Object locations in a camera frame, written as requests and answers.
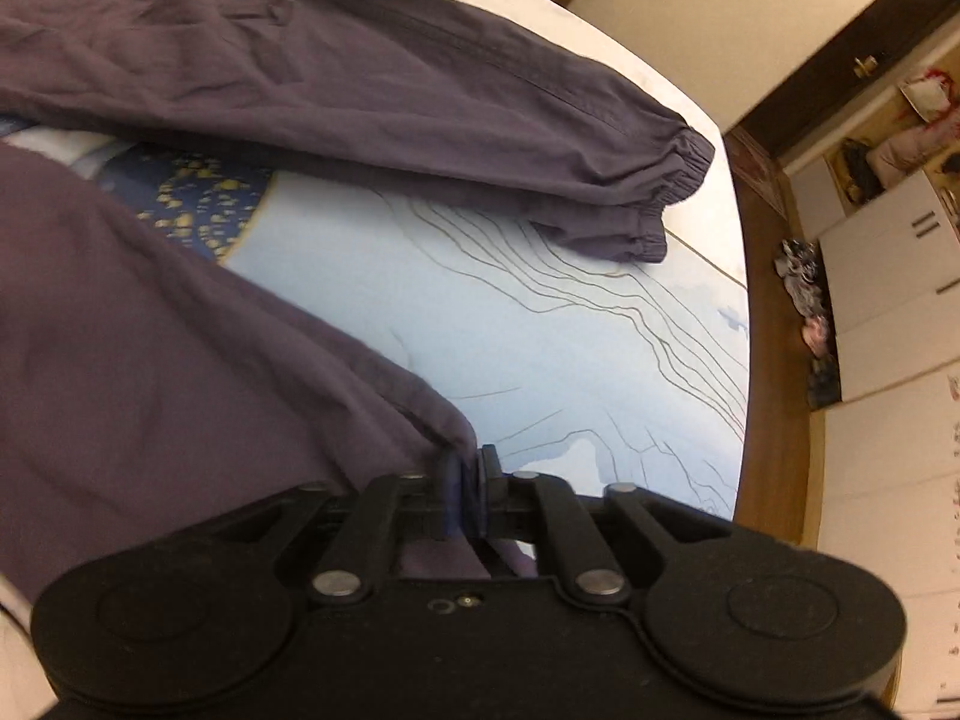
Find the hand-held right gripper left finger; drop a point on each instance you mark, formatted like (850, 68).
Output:
(456, 495)

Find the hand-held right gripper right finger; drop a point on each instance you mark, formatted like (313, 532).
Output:
(487, 495)

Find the purple pants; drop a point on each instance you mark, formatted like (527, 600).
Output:
(225, 52)

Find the pile of shoes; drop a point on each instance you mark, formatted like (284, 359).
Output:
(806, 277)

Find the white stickered cabinet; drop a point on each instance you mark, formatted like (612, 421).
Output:
(900, 502)

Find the patterned door rug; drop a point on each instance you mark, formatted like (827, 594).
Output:
(757, 172)

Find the white double-door cabinet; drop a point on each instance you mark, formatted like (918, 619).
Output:
(885, 300)

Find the black bag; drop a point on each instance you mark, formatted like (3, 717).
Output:
(859, 169)

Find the dark wooden door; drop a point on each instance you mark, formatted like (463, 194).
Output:
(817, 90)

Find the white and red bag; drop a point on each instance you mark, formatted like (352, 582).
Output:
(930, 94)

